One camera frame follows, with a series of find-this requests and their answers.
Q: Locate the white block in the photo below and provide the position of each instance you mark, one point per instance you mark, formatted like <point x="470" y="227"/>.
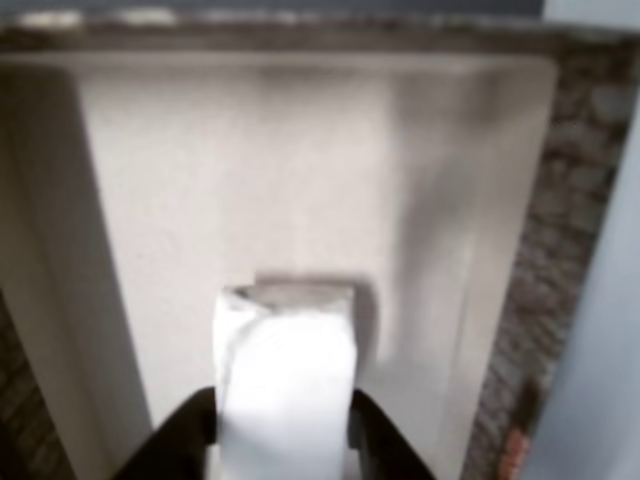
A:
<point x="285" y="390"/>

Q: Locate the bark-patterned cardboard box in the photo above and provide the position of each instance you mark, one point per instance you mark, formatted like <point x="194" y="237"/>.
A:
<point x="300" y="175"/>

